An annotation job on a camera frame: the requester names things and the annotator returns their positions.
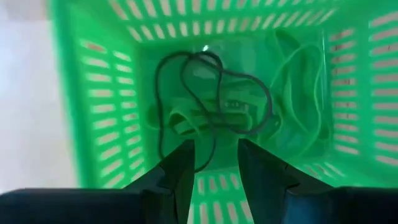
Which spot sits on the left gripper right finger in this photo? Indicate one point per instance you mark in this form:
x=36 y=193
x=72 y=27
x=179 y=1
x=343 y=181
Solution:
x=326 y=208

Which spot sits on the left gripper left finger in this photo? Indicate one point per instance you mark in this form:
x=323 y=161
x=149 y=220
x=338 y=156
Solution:
x=77 y=208

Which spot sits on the green rubber band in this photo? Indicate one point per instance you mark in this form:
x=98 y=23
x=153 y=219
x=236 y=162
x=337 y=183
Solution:
x=317 y=93
x=281 y=35
x=186 y=119

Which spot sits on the green plastic basket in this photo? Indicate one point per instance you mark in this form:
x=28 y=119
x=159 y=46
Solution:
x=74 y=62

